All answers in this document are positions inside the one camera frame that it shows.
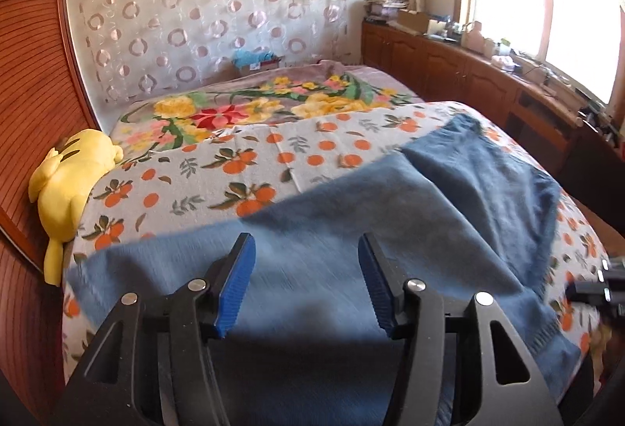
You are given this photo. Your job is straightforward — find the small cardboard box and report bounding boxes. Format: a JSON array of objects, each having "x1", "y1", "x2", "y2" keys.
[{"x1": 239, "y1": 55, "x2": 286, "y2": 78}]

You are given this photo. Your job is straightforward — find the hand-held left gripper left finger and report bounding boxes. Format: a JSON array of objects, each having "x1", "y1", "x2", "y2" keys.
[{"x1": 54, "y1": 232, "x2": 257, "y2": 426}]

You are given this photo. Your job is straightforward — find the window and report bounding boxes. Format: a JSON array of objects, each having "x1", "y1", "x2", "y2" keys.
[{"x1": 454, "y1": 0, "x2": 625, "y2": 107}]

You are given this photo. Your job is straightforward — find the blue cloth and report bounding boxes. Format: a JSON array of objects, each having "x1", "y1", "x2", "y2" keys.
[{"x1": 232, "y1": 48, "x2": 277, "y2": 68}]

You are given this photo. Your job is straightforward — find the stack of papers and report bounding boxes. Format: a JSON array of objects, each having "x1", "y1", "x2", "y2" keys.
[{"x1": 364, "y1": 0, "x2": 408, "y2": 19}]

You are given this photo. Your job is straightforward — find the blue denim pants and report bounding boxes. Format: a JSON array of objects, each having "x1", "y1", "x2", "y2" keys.
[{"x1": 66, "y1": 114, "x2": 584, "y2": 426}]

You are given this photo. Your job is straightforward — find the orange fruit print sheet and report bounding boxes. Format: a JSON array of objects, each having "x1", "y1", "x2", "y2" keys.
[{"x1": 61, "y1": 101, "x2": 616, "y2": 388}]

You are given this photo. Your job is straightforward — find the floral pink blanket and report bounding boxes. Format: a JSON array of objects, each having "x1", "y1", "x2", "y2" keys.
[{"x1": 110, "y1": 60, "x2": 425, "y2": 158}]

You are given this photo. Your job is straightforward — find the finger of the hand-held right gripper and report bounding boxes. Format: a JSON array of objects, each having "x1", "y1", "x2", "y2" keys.
[{"x1": 565, "y1": 256, "x2": 625, "y2": 318}]

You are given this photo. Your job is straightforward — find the sheer circle-patterned wall curtain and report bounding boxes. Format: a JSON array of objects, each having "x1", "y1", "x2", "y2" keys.
[{"x1": 66, "y1": 0, "x2": 362, "y2": 105}]

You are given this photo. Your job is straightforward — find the white jug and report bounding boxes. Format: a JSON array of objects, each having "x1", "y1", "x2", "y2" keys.
[{"x1": 461, "y1": 22, "x2": 484, "y2": 48}]

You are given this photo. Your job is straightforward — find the yellow plush toy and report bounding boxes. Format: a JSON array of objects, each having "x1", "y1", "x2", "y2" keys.
[{"x1": 28, "y1": 129, "x2": 124, "y2": 287}]

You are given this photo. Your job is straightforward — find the long wooden cabinet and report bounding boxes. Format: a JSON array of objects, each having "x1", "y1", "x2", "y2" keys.
[{"x1": 361, "y1": 18, "x2": 625, "y2": 222}]

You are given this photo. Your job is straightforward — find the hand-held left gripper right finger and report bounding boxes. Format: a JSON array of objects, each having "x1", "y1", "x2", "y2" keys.
[{"x1": 357, "y1": 232, "x2": 567, "y2": 426}]

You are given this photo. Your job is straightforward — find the open cardboard box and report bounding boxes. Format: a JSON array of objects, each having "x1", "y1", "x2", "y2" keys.
[{"x1": 396, "y1": 9, "x2": 430, "y2": 34}]

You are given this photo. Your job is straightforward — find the black desk device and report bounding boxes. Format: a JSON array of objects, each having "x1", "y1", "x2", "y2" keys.
[{"x1": 579, "y1": 104, "x2": 621, "y2": 144}]

